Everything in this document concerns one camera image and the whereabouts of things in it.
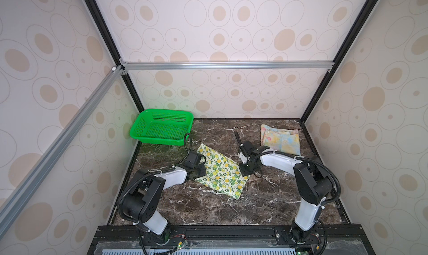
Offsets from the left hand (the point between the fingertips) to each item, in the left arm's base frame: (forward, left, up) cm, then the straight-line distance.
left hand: (209, 169), depth 93 cm
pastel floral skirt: (+21, -48, 0) cm, 52 cm away
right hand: (0, -23, -1) cm, 23 cm away
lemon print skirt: (-2, -8, -1) cm, 8 cm away
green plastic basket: (+34, +32, -2) cm, 47 cm away
